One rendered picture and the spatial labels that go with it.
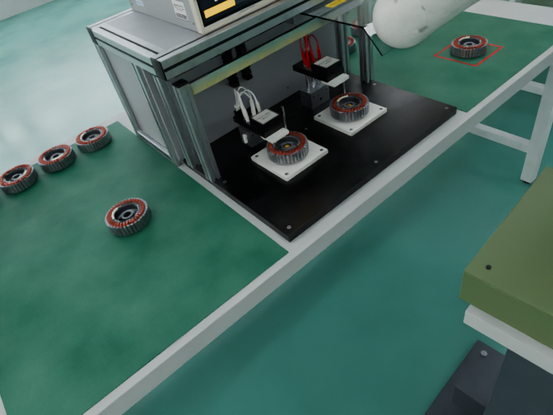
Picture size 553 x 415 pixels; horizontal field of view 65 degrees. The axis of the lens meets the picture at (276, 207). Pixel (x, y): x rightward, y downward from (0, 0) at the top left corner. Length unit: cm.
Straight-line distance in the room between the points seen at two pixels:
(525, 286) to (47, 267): 104
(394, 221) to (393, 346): 62
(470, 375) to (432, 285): 38
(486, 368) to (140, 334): 114
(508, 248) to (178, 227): 73
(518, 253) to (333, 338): 97
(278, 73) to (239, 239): 61
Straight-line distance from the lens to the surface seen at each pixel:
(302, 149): 114
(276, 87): 143
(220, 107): 132
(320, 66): 128
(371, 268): 188
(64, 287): 114
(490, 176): 233
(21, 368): 106
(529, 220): 93
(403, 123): 128
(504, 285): 83
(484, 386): 164
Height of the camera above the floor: 148
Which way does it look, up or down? 42 degrees down
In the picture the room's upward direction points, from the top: 14 degrees counter-clockwise
